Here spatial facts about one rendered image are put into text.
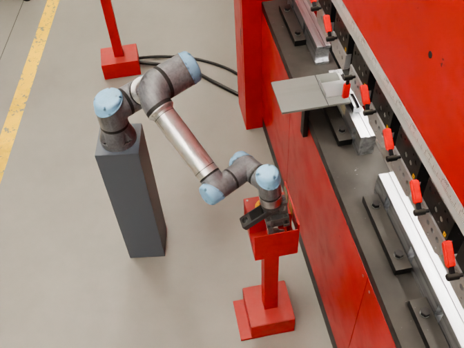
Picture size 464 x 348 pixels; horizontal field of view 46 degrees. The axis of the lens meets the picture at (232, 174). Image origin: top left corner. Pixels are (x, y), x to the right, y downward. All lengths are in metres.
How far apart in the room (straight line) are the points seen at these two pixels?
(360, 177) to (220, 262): 1.06
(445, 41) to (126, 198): 1.59
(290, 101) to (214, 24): 2.28
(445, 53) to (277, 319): 1.52
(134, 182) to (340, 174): 0.90
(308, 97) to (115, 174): 0.87
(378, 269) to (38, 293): 1.75
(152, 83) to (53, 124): 1.96
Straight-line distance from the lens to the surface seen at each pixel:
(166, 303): 2.73
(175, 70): 1.82
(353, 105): 2.09
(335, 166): 2.03
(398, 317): 1.73
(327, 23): 2.07
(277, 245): 1.97
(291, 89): 2.13
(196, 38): 4.16
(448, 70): 1.36
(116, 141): 2.26
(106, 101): 2.17
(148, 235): 2.71
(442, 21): 1.37
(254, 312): 2.53
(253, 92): 3.21
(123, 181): 2.40
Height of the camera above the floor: 2.38
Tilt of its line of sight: 49 degrees down
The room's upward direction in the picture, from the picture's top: 4 degrees counter-clockwise
